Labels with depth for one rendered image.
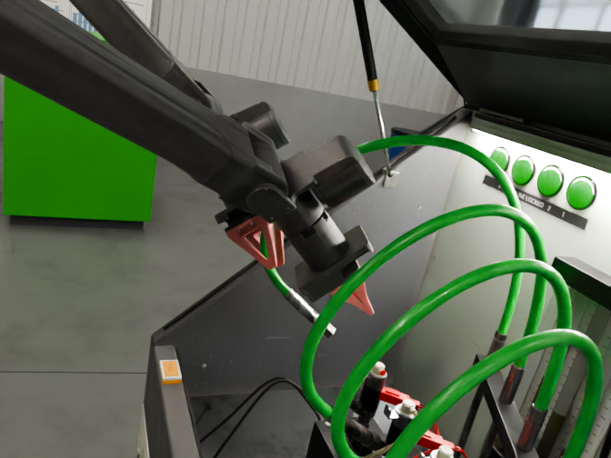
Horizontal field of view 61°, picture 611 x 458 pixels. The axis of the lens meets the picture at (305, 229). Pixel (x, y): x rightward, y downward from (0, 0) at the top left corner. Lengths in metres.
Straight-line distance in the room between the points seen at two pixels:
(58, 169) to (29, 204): 0.31
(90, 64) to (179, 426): 0.55
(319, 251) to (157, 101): 0.26
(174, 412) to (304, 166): 0.45
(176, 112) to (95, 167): 3.41
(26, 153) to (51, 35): 3.43
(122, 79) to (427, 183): 0.71
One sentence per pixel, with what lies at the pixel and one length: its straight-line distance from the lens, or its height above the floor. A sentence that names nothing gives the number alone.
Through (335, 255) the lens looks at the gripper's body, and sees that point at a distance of 0.62.
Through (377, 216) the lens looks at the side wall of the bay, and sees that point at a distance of 1.01.
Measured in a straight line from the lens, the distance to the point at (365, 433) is 0.68.
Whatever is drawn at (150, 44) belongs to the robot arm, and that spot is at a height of 1.46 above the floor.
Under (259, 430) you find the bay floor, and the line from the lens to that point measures 1.03.
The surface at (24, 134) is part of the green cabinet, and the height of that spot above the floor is 0.64.
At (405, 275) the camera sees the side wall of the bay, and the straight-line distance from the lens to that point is 1.11.
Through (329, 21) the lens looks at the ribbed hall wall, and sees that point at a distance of 7.28.
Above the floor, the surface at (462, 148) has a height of 1.41.
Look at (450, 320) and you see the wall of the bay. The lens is 1.07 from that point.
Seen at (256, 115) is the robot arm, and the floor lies 1.40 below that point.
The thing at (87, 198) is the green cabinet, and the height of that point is 0.23.
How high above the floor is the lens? 1.50
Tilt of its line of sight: 19 degrees down
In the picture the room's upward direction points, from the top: 12 degrees clockwise
